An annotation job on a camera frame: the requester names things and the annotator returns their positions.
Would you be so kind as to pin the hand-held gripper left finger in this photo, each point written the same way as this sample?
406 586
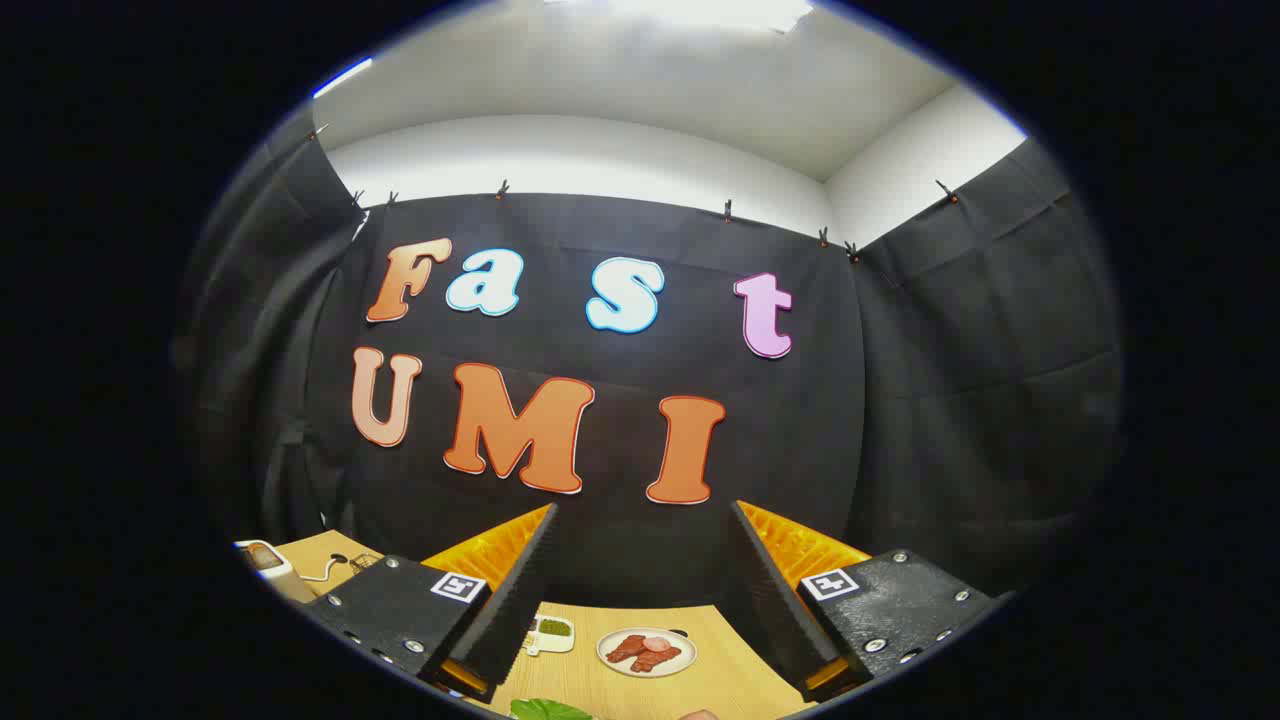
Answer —
520 590

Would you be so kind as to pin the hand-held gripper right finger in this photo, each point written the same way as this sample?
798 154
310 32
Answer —
765 590

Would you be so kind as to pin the green lettuce leaf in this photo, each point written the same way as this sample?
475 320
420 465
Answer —
550 710

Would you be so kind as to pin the green beans pile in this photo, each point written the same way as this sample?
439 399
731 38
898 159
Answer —
553 628

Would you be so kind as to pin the white divided dish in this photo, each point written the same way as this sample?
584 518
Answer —
553 640

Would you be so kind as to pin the brown meat piece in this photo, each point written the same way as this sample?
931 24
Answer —
625 650
658 660

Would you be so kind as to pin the white oval plate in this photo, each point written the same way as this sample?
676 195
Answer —
615 665

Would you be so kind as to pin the pink sausage slice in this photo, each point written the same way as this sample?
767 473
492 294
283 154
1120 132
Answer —
656 643

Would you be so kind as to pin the black backdrop cloth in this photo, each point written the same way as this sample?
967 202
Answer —
900 400

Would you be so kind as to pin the white toaster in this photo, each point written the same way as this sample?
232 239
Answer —
262 560

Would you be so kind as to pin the row of black cloth clips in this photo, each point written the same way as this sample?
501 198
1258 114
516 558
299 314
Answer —
502 189

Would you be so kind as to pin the ceiling light panel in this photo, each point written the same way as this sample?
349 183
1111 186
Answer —
700 10

